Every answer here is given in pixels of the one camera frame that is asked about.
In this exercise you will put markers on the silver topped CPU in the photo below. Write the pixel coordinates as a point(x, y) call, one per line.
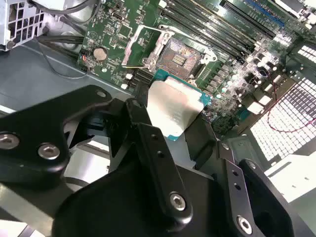
point(172, 106)

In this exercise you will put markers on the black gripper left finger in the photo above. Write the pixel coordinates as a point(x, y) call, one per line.
point(27, 123)

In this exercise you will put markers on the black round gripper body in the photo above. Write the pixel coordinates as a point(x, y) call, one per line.
point(111, 209)

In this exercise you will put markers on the metal socket cover frame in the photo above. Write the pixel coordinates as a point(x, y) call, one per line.
point(130, 48)

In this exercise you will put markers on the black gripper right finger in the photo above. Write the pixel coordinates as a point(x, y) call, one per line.
point(259, 180)

